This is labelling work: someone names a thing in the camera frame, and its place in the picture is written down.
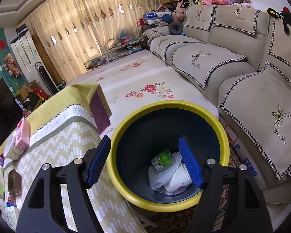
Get yellow rimmed dark trash bin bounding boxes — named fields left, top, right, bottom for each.
left=107, top=100, right=230, bottom=212

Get white paper package box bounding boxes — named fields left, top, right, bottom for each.
left=4, top=206, right=20, bottom=231

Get white paper noodle bowl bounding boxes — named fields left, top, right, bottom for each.
left=3, top=133, right=22, bottom=160

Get pink strawberry milk carton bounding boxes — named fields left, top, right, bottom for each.
left=15, top=117, right=30, bottom=151

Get white paper cup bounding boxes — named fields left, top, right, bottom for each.
left=164, top=163, right=192, bottom=196

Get yellow green patterned tablecloth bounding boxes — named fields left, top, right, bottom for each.
left=3, top=83, right=145, bottom=232

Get crumpled white paper tissue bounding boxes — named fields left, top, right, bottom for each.
left=148, top=152, right=182, bottom=196

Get green lidded small cup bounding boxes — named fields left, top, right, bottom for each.
left=151, top=149, right=175, bottom=172

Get large black television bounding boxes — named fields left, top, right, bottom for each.
left=0, top=78, right=23, bottom=146

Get black tower fan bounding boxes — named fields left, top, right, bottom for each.
left=35, top=62, right=59, bottom=95

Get artificial flower bouquet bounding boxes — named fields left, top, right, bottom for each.
left=2, top=53, right=20, bottom=77

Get beige fabric sofa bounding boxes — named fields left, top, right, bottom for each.
left=143, top=5, right=291, bottom=204

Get white standing air conditioner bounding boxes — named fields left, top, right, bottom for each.
left=11, top=29, right=42, bottom=83

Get beige embroidered curtains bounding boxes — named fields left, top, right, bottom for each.
left=24, top=0, right=158, bottom=82

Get pile of plush toys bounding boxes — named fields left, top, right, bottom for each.
left=171, top=0, right=252, bottom=22

